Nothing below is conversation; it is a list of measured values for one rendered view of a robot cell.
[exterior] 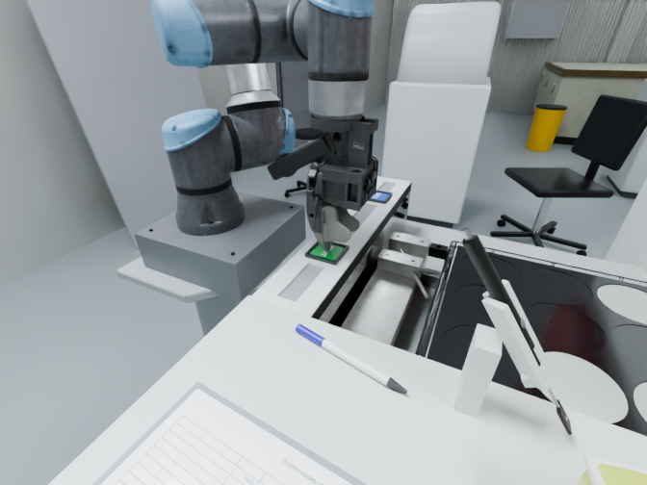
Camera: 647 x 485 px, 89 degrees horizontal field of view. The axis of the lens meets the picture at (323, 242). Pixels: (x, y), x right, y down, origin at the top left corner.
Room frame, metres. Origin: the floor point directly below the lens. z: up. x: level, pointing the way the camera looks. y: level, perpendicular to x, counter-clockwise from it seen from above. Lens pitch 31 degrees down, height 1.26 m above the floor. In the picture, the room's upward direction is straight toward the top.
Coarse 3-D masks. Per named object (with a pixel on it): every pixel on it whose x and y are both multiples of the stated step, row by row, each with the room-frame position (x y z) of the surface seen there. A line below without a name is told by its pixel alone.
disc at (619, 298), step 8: (600, 288) 0.45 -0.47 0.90; (608, 288) 0.45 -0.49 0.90; (616, 288) 0.45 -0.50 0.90; (624, 288) 0.45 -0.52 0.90; (632, 288) 0.45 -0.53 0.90; (600, 296) 0.42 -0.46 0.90; (608, 296) 0.42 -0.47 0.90; (616, 296) 0.42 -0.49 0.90; (624, 296) 0.42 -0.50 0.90; (632, 296) 0.42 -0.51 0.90; (640, 296) 0.42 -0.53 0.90; (608, 304) 0.40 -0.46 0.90; (616, 304) 0.40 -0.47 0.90; (624, 304) 0.40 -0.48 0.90; (632, 304) 0.40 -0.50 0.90; (640, 304) 0.40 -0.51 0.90; (616, 312) 0.39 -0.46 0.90; (624, 312) 0.39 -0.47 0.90; (632, 312) 0.39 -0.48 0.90; (640, 312) 0.39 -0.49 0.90; (640, 320) 0.37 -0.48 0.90
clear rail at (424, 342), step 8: (448, 256) 0.54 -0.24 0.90; (448, 264) 0.51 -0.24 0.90; (448, 272) 0.49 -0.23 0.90; (440, 280) 0.46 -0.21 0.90; (440, 288) 0.44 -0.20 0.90; (440, 296) 0.42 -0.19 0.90; (432, 304) 0.40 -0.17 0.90; (432, 312) 0.38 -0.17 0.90; (432, 320) 0.36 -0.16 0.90; (424, 328) 0.35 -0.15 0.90; (432, 328) 0.35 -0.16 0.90; (424, 336) 0.33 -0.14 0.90; (424, 344) 0.32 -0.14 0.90; (416, 352) 0.31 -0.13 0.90; (424, 352) 0.31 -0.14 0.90
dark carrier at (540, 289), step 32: (448, 288) 0.45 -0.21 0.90; (480, 288) 0.45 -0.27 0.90; (512, 288) 0.45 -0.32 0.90; (544, 288) 0.45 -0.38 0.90; (576, 288) 0.45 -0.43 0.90; (640, 288) 0.45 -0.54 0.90; (448, 320) 0.37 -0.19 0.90; (480, 320) 0.37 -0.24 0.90; (544, 320) 0.37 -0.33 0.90; (576, 320) 0.37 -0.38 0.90; (608, 320) 0.37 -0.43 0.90; (448, 352) 0.31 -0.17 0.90; (544, 352) 0.31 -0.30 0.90; (576, 352) 0.31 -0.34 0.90; (608, 352) 0.31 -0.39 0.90; (640, 352) 0.31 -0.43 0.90; (512, 384) 0.26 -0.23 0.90; (640, 416) 0.22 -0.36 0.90
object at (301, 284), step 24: (360, 216) 0.61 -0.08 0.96; (384, 216) 0.60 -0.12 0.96; (312, 240) 0.51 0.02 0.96; (360, 240) 0.51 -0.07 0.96; (288, 264) 0.43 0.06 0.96; (312, 264) 0.43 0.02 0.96; (264, 288) 0.37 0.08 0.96; (288, 288) 0.38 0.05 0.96; (312, 288) 0.37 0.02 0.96; (312, 312) 0.32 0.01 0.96
